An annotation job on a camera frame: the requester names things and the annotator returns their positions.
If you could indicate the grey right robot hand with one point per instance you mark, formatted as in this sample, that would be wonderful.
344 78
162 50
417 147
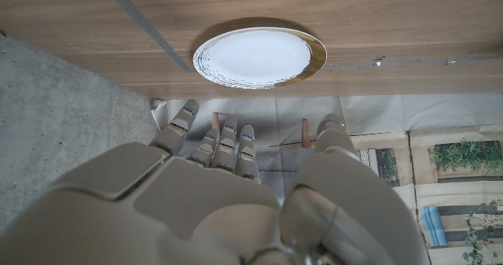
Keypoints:
177 202

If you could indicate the white paper plate gold rim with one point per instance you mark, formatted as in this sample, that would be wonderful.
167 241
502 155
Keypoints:
255 56

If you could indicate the grey tape strip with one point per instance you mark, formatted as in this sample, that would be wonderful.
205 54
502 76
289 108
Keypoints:
145 23

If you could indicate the printed room backdrop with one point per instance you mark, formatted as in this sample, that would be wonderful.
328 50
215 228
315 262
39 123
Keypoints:
432 115

